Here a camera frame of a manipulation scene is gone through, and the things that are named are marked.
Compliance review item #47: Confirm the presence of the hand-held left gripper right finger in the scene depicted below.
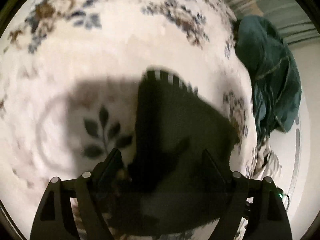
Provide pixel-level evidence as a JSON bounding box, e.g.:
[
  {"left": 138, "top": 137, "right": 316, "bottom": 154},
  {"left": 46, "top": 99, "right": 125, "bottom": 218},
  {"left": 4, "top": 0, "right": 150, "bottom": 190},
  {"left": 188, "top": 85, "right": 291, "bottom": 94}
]
[{"left": 201, "top": 149, "right": 293, "bottom": 240}]

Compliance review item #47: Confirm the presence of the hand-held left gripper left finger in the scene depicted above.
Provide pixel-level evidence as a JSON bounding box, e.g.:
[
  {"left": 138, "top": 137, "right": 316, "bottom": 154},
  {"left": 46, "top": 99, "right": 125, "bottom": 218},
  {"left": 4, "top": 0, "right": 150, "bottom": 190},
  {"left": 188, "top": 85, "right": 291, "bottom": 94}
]
[{"left": 30, "top": 149, "right": 125, "bottom": 240}]

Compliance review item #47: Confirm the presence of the black striped sweater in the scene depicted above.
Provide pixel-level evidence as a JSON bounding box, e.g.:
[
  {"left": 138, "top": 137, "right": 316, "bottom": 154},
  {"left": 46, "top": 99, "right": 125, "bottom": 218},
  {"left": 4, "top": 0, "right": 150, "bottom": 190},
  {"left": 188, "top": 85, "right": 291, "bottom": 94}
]
[{"left": 110, "top": 66, "right": 241, "bottom": 237}]

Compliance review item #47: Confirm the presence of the white garment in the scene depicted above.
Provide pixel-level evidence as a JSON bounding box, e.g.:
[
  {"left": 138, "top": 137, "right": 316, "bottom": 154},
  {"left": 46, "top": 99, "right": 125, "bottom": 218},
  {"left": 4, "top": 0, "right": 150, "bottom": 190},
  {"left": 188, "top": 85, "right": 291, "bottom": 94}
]
[{"left": 254, "top": 142, "right": 282, "bottom": 177}]

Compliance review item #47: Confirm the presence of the white bed headboard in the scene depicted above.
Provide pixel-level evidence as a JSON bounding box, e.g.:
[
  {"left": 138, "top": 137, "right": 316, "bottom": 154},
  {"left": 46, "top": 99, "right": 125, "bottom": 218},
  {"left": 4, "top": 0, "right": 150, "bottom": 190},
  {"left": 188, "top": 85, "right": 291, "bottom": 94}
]
[{"left": 275, "top": 42, "right": 316, "bottom": 208}]

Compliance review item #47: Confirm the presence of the dark green plush blanket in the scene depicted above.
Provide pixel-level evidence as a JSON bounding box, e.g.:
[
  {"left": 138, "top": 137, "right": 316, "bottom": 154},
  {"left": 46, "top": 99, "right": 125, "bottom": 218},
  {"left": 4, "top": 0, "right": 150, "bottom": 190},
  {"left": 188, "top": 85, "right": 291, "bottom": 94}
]
[{"left": 234, "top": 15, "right": 302, "bottom": 137}]

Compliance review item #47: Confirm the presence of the floral bedspread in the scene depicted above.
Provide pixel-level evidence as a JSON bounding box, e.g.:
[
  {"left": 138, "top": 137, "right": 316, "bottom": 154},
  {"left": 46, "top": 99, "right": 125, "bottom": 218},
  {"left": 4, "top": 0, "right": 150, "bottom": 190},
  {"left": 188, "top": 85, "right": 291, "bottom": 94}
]
[{"left": 0, "top": 0, "right": 283, "bottom": 240}]

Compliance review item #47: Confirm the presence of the green curtain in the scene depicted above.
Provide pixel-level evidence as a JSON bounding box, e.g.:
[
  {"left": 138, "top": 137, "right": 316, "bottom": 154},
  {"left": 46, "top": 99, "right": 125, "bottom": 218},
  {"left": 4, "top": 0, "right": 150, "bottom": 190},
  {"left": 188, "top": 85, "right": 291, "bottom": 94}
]
[{"left": 222, "top": 0, "right": 320, "bottom": 46}]

